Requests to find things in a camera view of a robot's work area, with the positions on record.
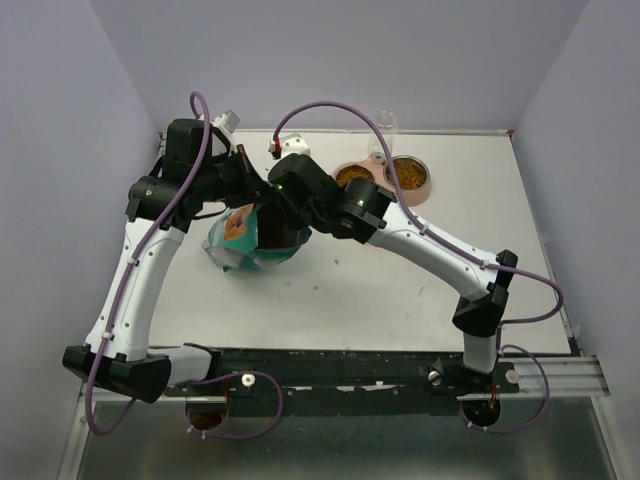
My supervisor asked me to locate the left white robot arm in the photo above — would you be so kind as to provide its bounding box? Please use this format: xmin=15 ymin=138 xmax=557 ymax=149
xmin=62 ymin=111 xmax=267 ymax=403

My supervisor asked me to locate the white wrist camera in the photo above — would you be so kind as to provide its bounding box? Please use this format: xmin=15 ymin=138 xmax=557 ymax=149
xmin=268 ymin=133 xmax=311 ymax=160
xmin=211 ymin=110 xmax=240 ymax=150

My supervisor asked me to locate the pink double pet bowl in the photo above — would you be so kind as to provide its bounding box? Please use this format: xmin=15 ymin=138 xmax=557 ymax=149
xmin=329 ymin=154 xmax=434 ymax=207

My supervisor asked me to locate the teal dog food bag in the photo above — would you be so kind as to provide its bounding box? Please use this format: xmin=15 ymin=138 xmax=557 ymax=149
xmin=201 ymin=204 xmax=304 ymax=272

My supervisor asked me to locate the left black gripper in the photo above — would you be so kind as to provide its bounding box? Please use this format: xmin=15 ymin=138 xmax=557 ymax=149
xmin=195 ymin=143 xmax=277 ymax=209

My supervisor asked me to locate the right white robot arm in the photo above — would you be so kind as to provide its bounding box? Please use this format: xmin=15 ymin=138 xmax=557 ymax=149
xmin=268 ymin=154 xmax=518 ymax=392

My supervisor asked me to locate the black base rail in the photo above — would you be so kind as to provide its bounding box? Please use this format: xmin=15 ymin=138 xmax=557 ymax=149
xmin=165 ymin=348 xmax=519 ymax=417

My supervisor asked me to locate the clear water bottle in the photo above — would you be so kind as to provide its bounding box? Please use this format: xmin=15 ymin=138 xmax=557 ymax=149
xmin=367 ymin=110 xmax=398 ymax=165

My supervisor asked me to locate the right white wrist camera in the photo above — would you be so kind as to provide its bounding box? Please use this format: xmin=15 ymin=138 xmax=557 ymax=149
xmin=268 ymin=133 xmax=311 ymax=160

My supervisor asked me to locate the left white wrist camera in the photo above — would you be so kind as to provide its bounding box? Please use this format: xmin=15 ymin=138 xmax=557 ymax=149
xmin=211 ymin=110 xmax=240 ymax=150

